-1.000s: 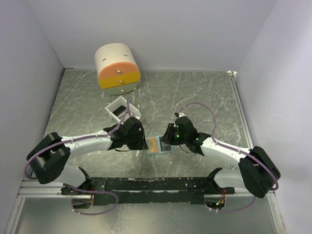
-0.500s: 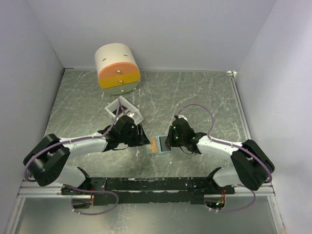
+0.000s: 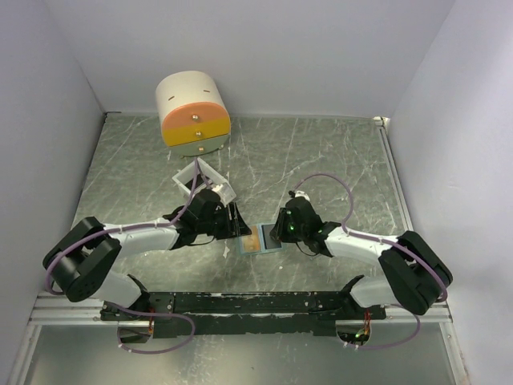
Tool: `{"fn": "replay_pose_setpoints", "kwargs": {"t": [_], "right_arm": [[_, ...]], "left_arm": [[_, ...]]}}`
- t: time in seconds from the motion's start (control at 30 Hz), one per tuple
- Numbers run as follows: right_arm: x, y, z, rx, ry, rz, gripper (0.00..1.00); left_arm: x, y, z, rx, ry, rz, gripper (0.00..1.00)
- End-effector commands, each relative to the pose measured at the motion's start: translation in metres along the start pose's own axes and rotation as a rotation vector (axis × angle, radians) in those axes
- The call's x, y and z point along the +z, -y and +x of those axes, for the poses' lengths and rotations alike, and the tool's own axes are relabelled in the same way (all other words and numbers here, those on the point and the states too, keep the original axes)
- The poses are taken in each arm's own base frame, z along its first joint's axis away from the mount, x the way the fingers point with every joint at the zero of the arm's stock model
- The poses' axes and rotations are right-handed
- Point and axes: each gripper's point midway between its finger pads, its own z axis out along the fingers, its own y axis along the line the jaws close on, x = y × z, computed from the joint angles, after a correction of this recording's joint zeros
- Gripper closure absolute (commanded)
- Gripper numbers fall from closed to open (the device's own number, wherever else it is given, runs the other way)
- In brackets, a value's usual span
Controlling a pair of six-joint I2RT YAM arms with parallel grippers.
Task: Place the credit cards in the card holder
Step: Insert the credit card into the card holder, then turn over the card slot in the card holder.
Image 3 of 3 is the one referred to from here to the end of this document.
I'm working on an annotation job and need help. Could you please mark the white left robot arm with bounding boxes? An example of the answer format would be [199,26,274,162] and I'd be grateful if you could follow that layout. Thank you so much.
[42,189,252,320]

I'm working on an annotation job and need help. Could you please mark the black credit card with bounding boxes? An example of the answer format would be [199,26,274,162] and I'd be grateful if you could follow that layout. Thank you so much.
[261,224,282,250]

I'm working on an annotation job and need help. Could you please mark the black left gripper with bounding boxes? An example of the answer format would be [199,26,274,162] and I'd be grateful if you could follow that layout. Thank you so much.
[197,201,252,240]

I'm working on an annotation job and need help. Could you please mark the orange credit card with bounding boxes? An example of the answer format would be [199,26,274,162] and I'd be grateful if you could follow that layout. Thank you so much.
[240,225,262,254]

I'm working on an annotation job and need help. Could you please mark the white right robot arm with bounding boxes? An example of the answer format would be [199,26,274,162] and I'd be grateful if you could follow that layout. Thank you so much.
[270,197,453,319]

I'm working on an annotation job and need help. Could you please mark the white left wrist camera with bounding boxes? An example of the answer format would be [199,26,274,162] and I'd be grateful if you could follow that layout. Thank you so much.
[212,182,236,205]

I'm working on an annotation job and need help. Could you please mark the green card holder book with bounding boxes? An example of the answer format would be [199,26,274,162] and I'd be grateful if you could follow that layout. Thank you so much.
[239,224,284,255]

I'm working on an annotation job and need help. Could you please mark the round mini drawer cabinet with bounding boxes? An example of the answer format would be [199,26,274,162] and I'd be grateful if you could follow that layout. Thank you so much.
[156,71,231,157]

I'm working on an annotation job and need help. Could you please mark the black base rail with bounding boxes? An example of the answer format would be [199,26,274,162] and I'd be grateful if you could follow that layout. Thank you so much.
[99,276,388,338]

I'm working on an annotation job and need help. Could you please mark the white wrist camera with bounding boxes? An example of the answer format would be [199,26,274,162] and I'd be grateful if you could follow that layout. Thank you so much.
[289,190,310,201]
[212,182,236,205]

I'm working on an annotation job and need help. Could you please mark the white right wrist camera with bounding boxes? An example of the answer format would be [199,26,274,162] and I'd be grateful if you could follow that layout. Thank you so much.
[289,190,310,201]

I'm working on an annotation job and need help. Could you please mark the white card tray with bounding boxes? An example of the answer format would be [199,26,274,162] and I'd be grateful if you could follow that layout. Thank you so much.
[172,158,229,198]

